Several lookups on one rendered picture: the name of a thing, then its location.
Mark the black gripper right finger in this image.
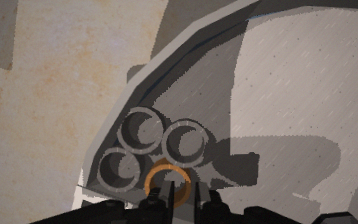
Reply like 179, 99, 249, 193
194, 182, 302, 224

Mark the bronze bushing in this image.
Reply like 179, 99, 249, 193
144, 157, 191, 208

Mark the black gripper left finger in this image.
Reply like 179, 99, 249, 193
29, 180, 175, 224

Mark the grey metal ring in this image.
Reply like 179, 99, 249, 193
161, 118, 209, 168
95, 143, 146, 193
116, 106, 166, 154

